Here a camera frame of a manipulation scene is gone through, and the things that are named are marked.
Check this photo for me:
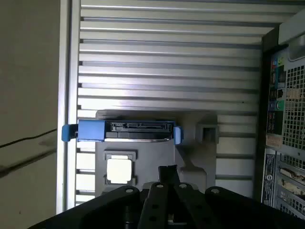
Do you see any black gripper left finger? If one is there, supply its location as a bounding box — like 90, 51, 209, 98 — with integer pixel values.
30, 164, 170, 229

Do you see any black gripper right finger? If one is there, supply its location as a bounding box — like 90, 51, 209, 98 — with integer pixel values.
168, 164, 301, 229

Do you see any hard disk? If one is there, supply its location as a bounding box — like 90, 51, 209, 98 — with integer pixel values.
61, 119, 183, 145

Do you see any silver CPU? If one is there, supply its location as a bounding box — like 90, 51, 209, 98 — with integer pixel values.
106, 155, 132, 184

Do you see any grey plastic parts rack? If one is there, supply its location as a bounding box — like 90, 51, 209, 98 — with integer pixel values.
95, 109, 219, 199

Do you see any open black PC case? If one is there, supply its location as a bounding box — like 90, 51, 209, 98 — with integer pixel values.
252, 0, 305, 229

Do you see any thin black floor cable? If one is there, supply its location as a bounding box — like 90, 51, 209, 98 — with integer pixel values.
0, 128, 58, 149

